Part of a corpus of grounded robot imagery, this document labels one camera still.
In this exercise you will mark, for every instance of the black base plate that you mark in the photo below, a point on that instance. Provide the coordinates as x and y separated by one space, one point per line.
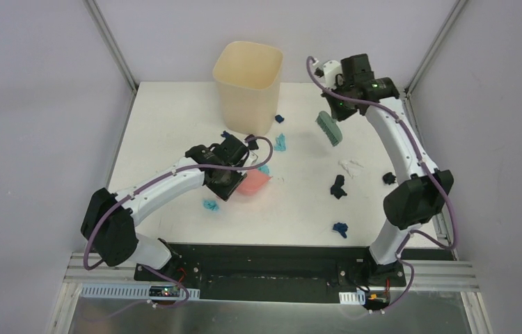
291 274

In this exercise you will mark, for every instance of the blue paper scrap front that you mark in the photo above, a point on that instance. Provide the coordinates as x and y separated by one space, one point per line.
341 229

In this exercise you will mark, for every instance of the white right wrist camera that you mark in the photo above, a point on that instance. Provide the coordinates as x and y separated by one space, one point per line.
330 73

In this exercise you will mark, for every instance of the white slotted cable duct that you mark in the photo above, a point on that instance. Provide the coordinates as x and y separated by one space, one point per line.
352 298
161 292

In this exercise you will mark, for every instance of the small black scrap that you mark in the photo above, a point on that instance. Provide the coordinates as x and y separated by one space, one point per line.
389 178

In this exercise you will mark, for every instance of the white slotted cable duct right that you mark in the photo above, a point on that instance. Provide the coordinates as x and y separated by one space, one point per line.
352 298

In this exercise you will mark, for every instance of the white slotted cable duct left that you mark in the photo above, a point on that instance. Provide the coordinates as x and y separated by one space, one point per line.
161 292

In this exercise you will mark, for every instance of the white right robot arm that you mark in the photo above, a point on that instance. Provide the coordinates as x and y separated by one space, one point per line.
421 187

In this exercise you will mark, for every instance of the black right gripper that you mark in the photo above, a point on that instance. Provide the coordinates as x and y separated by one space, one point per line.
338 114

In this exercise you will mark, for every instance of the green hand brush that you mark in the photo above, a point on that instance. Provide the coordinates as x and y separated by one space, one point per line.
330 128

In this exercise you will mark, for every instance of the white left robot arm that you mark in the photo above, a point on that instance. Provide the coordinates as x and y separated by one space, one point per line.
112 217

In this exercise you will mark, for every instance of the cream plastic waste bin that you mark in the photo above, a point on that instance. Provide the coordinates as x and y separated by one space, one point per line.
247 76

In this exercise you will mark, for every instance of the teal paper scrap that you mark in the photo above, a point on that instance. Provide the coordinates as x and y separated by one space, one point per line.
280 143
264 169
211 205

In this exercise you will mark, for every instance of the pink plastic dustpan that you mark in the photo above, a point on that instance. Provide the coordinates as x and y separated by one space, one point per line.
254 181

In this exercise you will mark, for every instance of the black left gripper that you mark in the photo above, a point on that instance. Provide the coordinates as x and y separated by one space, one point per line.
223 183

